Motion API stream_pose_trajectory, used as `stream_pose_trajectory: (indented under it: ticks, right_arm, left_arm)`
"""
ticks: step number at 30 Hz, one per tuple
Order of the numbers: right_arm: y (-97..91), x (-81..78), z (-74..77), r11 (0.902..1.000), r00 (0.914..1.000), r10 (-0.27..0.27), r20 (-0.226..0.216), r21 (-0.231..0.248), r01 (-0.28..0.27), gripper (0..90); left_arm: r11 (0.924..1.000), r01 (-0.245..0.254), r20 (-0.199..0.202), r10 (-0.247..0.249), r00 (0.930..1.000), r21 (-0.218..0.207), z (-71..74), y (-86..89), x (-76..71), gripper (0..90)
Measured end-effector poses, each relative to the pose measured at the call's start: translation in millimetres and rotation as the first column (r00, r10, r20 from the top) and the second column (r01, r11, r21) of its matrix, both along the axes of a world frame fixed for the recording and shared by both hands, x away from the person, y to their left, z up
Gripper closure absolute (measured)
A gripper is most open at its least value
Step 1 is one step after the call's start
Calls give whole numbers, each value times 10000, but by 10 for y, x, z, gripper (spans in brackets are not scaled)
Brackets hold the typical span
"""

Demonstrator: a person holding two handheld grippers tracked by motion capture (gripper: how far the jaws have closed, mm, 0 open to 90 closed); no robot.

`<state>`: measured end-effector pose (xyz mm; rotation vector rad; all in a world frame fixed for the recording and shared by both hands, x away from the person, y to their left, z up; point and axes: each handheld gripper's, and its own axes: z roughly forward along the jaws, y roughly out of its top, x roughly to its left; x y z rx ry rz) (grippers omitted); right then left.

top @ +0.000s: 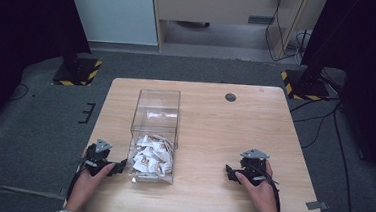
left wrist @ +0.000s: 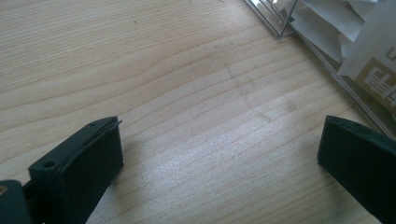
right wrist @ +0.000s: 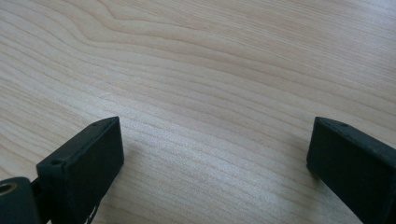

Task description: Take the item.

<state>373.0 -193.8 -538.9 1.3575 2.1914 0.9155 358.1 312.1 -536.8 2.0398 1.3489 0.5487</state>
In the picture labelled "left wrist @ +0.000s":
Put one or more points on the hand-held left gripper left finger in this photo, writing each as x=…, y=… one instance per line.
x=77, y=168

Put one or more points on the clear plastic box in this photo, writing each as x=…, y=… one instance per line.
x=327, y=62

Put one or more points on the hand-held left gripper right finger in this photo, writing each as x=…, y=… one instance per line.
x=361, y=158

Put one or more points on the white paper packet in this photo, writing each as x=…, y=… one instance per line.
x=323, y=28

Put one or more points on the white and tan printed packet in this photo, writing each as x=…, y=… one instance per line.
x=373, y=62

